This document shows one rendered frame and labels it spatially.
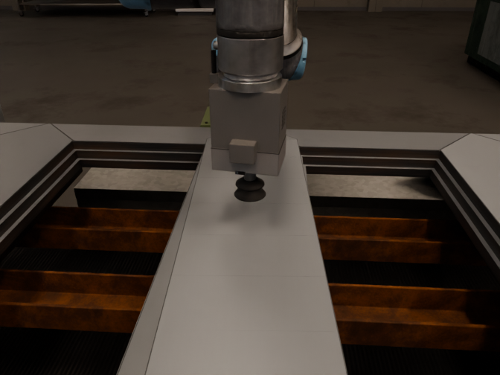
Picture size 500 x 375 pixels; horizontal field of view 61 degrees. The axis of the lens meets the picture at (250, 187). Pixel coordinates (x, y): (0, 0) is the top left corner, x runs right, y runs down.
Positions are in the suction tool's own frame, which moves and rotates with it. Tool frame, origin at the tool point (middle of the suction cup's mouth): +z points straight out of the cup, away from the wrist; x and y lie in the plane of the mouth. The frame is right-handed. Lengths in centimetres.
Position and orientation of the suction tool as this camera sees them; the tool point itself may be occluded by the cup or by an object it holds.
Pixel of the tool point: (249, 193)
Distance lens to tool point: 57.4
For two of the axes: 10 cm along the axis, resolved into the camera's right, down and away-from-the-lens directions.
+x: 2.1, -4.8, 8.5
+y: 9.8, 1.0, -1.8
